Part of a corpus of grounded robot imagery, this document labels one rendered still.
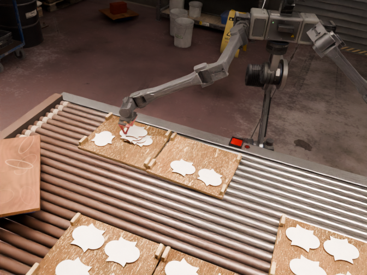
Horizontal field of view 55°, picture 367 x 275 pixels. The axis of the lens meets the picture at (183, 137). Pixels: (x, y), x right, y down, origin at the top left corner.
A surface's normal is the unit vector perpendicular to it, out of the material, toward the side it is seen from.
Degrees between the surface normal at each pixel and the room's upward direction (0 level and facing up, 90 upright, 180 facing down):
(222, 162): 0
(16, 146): 0
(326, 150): 0
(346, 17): 86
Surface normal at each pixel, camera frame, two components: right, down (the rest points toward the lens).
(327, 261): 0.07, -0.79
